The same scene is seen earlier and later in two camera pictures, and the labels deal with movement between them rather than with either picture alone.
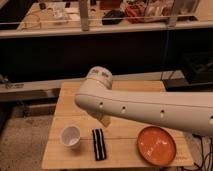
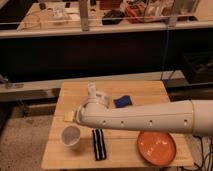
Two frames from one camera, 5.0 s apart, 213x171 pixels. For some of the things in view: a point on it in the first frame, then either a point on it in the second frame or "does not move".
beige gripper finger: x=105 y=120 to x=69 y=116
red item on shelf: x=135 y=12 does not move
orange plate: x=156 y=145 does not move
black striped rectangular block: x=99 y=144 does not move
